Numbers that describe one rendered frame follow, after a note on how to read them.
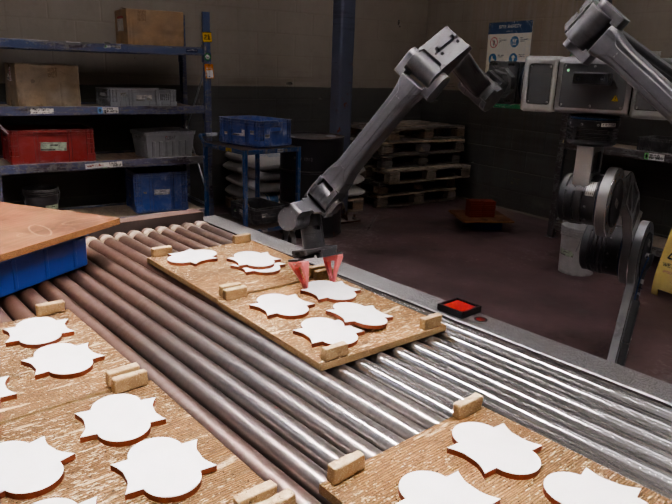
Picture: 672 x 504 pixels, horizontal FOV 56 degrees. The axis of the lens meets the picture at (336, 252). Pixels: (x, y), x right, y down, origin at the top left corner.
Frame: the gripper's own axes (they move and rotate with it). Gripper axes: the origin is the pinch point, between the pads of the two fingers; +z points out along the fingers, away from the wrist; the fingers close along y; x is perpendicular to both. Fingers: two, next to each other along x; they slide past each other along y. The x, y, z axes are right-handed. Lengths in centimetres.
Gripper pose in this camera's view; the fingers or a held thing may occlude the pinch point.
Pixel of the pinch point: (319, 283)
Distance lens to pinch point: 161.4
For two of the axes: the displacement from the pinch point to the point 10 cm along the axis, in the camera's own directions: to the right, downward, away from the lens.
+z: 1.4, 9.9, 0.6
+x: -5.8, 0.3, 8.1
